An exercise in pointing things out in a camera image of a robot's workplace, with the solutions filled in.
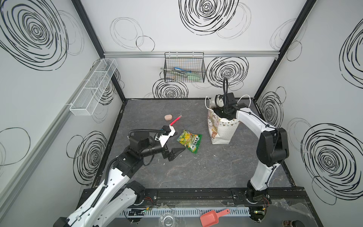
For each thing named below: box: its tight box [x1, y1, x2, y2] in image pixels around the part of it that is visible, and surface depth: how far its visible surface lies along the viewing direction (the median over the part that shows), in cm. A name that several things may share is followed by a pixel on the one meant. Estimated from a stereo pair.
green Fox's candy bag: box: [177, 129, 203, 154], surface depth 93 cm
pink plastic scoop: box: [199, 209, 231, 227], surface depth 69 cm
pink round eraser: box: [164, 114, 173, 121], surface depth 108 cm
